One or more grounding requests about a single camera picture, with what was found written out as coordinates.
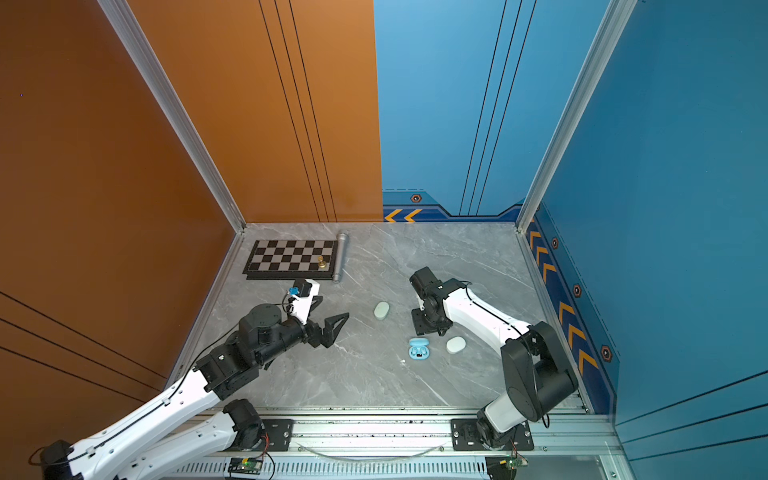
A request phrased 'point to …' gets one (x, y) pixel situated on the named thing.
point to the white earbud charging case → (456, 345)
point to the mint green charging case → (381, 310)
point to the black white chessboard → (290, 260)
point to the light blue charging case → (419, 349)
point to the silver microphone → (341, 243)
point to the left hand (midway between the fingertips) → (336, 305)
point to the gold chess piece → (322, 263)
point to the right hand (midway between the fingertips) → (422, 327)
